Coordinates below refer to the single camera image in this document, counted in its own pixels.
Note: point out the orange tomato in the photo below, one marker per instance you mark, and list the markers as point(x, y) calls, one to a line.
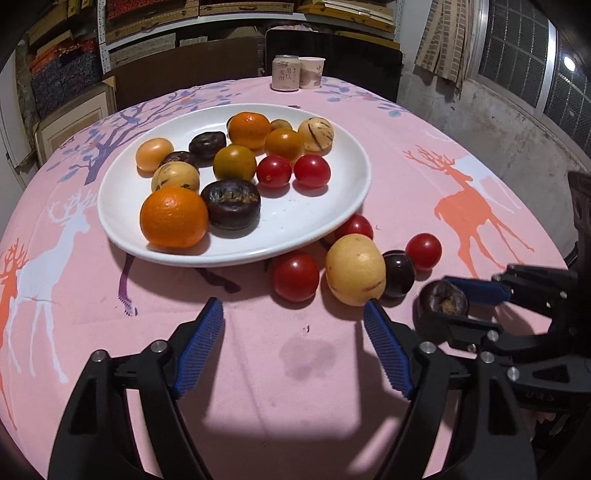
point(284, 144)

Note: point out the white oval plate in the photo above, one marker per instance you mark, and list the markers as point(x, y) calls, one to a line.
point(295, 217)

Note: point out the hanging brick pattern strips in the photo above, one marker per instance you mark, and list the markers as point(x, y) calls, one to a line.
point(443, 37)

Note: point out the small brown fruit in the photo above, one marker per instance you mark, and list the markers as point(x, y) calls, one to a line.
point(280, 124)

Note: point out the framed picture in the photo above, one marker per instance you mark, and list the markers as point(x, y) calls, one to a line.
point(69, 124)

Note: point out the orange-yellow round fruit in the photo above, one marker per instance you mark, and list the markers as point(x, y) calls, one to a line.
point(153, 154)

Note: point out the window with metal grille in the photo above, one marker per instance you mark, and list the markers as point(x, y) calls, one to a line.
point(517, 46)

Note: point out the shiny dark plum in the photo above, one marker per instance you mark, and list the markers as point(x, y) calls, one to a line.
point(399, 274)

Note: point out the yellow-green tomato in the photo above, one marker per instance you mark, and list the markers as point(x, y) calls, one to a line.
point(234, 162)

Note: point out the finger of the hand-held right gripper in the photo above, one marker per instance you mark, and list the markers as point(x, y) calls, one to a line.
point(457, 330)
point(480, 291)

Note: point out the mandarin orange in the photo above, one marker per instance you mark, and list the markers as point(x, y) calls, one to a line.
point(248, 130)

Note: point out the large dark passion fruit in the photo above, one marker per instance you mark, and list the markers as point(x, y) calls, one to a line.
point(231, 205)

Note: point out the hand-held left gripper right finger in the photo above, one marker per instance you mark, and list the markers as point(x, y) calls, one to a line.
point(388, 350)

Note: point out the brown cardboard sheet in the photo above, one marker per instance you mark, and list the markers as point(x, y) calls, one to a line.
point(184, 64)

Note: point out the pink drink can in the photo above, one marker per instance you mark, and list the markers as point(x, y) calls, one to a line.
point(285, 73)

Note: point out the large striped pepino melon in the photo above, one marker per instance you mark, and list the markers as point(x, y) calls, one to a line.
point(316, 134)

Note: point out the pink deer print tablecloth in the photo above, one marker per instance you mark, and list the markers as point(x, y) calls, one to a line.
point(406, 184)

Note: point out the paper cup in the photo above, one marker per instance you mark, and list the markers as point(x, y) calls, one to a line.
point(312, 72)

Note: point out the red tomato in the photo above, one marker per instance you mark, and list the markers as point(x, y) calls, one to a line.
point(312, 171)
point(274, 171)
point(358, 226)
point(294, 277)
point(423, 250)

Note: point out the stack of red patterned boxes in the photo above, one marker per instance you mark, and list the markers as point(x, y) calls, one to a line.
point(147, 7)

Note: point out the small speckled pepino melon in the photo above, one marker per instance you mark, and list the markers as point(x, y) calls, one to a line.
point(173, 178)

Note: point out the dark purple passion fruit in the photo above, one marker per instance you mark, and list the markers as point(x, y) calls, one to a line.
point(207, 145)
point(442, 299)

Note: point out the black chair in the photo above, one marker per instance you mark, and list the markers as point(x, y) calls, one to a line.
point(351, 64)

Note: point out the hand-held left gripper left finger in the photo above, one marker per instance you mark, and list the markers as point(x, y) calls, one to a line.
point(198, 350)

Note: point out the large yellow fruit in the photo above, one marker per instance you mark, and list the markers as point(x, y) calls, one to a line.
point(355, 269)

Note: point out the white metal shelf rack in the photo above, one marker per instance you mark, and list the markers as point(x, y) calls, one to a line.
point(138, 38)

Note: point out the large orange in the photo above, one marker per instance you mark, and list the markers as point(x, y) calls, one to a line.
point(174, 217)

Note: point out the stack of blue patterned boxes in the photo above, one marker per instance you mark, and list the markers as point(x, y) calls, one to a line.
point(64, 78)

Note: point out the stack of woven gift boxes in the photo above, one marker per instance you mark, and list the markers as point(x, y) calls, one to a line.
point(249, 7)

